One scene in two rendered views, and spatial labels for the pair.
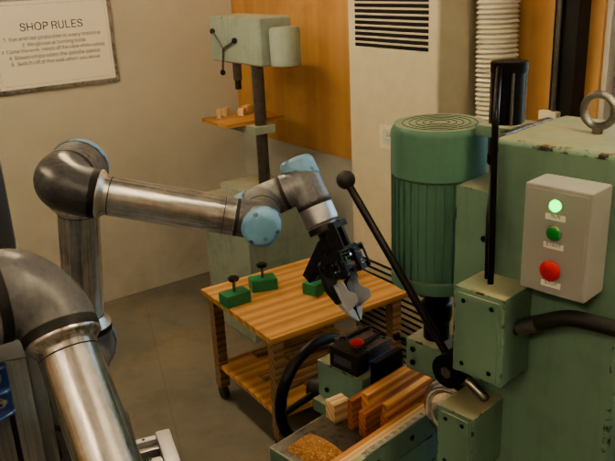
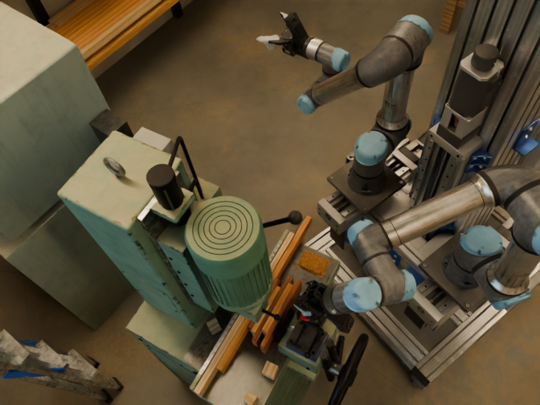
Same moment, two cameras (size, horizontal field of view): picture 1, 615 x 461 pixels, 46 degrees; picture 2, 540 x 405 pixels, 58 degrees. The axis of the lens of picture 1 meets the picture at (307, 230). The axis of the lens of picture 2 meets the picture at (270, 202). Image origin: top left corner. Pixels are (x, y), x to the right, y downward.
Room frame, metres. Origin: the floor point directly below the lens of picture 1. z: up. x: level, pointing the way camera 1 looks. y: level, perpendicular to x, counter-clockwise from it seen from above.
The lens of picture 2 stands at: (1.85, -0.23, 2.43)
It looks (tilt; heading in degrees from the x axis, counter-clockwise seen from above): 58 degrees down; 170
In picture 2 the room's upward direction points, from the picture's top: 9 degrees counter-clockwise
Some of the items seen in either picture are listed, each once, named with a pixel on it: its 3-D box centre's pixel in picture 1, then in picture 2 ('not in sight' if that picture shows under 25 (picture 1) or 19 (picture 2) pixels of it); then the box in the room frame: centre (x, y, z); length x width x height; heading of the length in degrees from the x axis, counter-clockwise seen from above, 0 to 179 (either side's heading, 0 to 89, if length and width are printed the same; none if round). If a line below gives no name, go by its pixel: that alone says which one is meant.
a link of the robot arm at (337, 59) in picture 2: not in sight; (333, 58); (0.58, 0.30, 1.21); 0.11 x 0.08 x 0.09; 34
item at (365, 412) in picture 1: (401, 399); (273, 310); (1.31, -0.18, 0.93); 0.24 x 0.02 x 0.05; 133
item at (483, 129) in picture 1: (509, 113); (168, 195); (1.19, -0.34, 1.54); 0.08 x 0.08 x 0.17; 43
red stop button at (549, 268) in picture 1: (549, 271); not in sight; (0.94, -0.34, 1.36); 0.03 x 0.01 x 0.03; 43
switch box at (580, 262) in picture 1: (564, 237); (158, 158); (0.97, -0.36, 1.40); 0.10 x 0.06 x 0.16; 43
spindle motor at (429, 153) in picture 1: (438, 204); (232, 257); (1.30, -0.25, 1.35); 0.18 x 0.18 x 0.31
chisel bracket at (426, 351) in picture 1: (443, 360); (243, 300); (1.28, -0.26, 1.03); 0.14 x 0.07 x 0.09; 43
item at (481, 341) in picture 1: (490, 327); (205, 204); (1.04, -0.28, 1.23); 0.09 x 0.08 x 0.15; 43
